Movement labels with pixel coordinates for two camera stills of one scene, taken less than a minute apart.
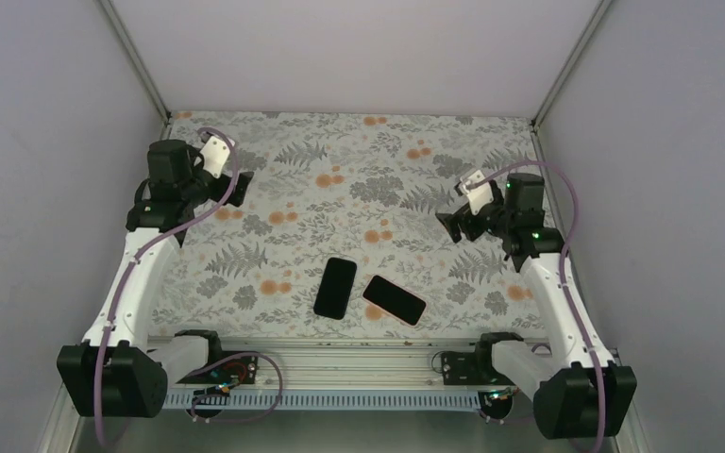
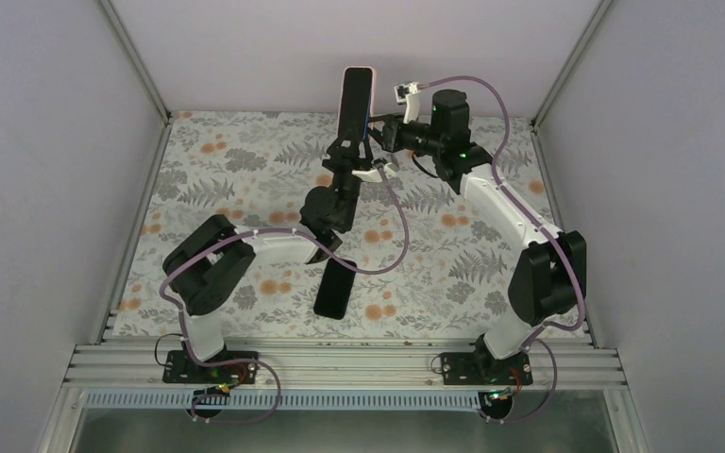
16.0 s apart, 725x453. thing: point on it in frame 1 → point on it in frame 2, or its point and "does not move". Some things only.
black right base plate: [473, 368] does not move
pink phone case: [395, 299] → [357, 102]
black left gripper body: [236, 196] → [344, 161]
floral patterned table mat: [357, 186] does not move
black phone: [335, 288] does not move
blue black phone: [395, 299] → [355, 106]
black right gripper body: [461, 216] → [432, 142]
